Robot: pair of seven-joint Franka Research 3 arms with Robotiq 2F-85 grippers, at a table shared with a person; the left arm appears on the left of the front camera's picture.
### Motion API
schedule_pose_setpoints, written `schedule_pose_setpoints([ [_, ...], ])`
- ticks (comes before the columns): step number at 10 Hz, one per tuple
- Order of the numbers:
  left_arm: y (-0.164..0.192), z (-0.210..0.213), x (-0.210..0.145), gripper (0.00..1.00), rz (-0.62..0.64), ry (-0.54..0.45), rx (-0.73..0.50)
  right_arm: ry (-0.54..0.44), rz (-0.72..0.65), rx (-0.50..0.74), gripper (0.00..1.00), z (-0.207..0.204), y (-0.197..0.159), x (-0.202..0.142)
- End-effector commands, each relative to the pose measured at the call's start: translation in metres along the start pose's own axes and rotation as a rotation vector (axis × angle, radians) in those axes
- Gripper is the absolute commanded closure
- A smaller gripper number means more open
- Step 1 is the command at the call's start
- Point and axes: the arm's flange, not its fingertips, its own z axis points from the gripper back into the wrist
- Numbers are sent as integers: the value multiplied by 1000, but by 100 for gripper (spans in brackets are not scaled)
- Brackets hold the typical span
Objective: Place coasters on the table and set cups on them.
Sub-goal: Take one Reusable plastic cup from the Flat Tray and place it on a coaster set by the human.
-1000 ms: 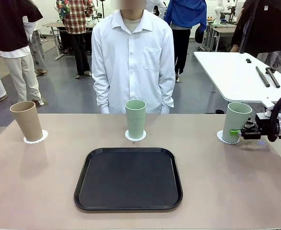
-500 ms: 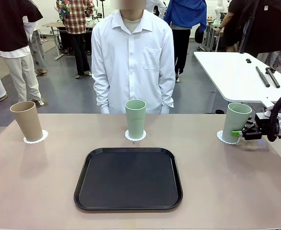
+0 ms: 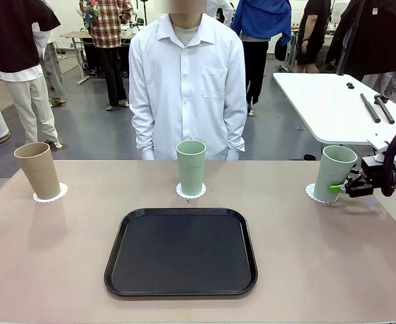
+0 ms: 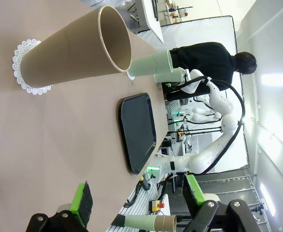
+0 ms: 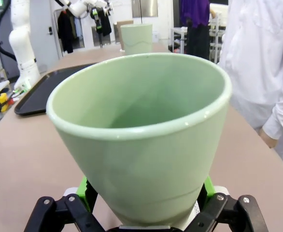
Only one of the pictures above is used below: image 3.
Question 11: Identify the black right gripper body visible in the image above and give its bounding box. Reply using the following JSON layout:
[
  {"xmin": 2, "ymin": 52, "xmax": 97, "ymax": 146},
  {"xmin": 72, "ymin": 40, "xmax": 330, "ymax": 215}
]
[{"xmin": 345, "ymin": 158, "xmax": 393, "ymax": 198}]

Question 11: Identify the light green plastic cup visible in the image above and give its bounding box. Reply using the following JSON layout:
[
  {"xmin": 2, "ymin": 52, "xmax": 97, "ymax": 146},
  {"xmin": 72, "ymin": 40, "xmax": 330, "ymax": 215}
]
[
  {"xmin": 312, "ymin": 144, "xmax": 359, "ymax": 203},
  {"xmin": 176, "ymin": 140, "xmax": 207, "ymax": 196}
]

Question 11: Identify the white scalloped paper coaster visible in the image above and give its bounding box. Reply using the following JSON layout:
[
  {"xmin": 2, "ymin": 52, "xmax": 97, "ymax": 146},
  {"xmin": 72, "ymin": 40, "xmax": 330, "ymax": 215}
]
[
  {"xmin": 175, "ymin": 182, "xmax": 208, "ymax": 200},
  {"xmin": 32, "ymin": 182, "xmax": 69, "ymax": 204},
  {"xmin": 304, "ymin": 182, "xmax": 343, "ymax": 205}
]

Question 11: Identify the brown plastic cup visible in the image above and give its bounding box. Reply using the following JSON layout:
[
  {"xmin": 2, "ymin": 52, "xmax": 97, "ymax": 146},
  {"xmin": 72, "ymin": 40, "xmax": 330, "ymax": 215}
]
[{"xmin": 14, "ymin": 142, "xmax": 61, "ymax": 200}]

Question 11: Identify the person's right forearm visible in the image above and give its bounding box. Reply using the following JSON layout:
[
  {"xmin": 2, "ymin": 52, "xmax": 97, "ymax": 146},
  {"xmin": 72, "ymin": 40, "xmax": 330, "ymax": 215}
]
[{"xmin": 130, "ymin": 111, "xmax": 155, "ymax": 161}]

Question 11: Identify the person's left forearm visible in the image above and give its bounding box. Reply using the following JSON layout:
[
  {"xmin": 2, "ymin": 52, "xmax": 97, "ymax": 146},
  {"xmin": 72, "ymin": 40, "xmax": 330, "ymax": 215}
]
[{"xmin": 225, "ymin": 111, "xmax": 248, "ymax": 161}]

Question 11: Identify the plain black metal rod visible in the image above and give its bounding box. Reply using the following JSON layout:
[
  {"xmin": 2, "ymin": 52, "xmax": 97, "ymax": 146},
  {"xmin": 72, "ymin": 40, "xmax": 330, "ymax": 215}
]
[{"xmin": 360, "ymin": 92, "xmax": 382, "ymax": 124}]

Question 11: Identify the black rod with clamp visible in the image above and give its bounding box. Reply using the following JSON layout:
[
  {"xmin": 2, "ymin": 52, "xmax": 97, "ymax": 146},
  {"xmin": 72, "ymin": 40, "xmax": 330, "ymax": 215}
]
[{"xmin": 373, "ymin": 94, "xmax": 396, "ymax": 125}]

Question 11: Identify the white side table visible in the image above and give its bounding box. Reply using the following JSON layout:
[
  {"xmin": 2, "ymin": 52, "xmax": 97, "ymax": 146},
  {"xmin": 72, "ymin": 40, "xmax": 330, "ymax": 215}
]
[{"xmin": 272, "ymin": 72, "xmax": 396, "ymax": 161}]

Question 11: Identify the black tripod stand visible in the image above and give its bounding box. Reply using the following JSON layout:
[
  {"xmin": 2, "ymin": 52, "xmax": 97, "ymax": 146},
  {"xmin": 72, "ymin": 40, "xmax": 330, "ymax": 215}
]
[{"xmin": 336, "ymin": 0, "xmax": 368, "ymax": 76}]

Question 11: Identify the person in black coat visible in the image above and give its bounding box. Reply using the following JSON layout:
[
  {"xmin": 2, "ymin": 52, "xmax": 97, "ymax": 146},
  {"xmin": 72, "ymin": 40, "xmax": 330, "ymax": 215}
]
[{"xmin": 324, "ymin": 0, "xmax": 396, "ymax": 99}]

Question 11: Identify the row of grey desks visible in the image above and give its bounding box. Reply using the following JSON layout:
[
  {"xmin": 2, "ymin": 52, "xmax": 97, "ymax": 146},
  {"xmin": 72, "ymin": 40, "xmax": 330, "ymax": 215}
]
[{"xmin": 284, "ymin": 28, "xmax": 302, "ymax": 73}]

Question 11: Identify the black bag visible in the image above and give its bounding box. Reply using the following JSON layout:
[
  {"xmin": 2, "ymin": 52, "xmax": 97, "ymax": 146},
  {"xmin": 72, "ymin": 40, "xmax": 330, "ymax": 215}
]
[{"xmin": 274, "ymin": 35, "xmax": 289, "ymax": 62}]

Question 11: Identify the person in black dress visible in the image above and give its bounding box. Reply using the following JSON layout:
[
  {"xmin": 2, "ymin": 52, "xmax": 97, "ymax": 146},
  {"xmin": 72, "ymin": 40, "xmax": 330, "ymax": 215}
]
[{"xmin": 297, "ymin": 0, "xmax": 331, "ymax": 74}]

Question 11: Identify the black plastic tray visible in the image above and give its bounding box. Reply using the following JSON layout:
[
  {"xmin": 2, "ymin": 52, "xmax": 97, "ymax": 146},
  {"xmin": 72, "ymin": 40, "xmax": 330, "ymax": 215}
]
[{"xmin": 103, "ymin": 207, "xmax": 259, "ymax": 298}]

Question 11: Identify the person in blue jacket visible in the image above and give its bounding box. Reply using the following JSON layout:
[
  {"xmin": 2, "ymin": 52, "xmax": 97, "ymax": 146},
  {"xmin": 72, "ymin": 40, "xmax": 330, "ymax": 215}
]
[{"xmin": 230, "ymin": 0, "xmax": 293, "ymax": 116}]

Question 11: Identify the person in white shirt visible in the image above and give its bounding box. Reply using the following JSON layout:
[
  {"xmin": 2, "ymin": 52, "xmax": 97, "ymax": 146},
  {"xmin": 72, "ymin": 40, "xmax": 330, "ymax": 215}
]
[{"xmin": 128, "ymin": 12, "xmax": 248, "ymax": 161}]

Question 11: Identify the person in white top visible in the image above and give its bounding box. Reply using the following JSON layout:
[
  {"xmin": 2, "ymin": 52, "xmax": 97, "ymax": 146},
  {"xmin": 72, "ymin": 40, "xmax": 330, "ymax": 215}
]
[{"xmin": 207, "ymin": 0, "xmax": 234, "ymax": 27}]

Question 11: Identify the person in plaid shirt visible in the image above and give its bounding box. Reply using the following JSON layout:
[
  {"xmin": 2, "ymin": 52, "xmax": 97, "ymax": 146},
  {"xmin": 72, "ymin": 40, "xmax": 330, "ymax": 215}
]
[{"xmin": 79, "ymin": 0, "xmax": 134, "ymax": 111}]

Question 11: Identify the grey background desk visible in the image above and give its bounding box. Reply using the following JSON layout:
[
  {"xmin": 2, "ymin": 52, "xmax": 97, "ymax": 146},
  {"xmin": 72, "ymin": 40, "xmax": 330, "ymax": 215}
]
[{"xmin": 59, "ymin": 30, "xmax": 96, "ymax": 85}]

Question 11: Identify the person in grey trousers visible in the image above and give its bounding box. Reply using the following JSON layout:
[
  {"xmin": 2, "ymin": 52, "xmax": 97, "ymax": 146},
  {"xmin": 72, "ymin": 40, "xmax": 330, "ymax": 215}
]
[{"xmin": 32, "ymin": 22, "xmax": 67, "ymax": 107}]

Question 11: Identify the person in black top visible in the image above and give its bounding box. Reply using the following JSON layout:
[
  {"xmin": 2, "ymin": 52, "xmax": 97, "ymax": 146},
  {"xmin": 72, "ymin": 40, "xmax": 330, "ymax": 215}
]
[{"xmin": 0, "ymin": 0, "xmax": 64, "ymax": 149}]

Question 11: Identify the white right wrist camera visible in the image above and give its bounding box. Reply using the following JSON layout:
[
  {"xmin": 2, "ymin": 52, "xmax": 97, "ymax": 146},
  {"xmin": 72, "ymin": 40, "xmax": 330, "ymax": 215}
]
[{"xmin": 366, "ymin": 140, "xmax": 396, "ymax": 165}]

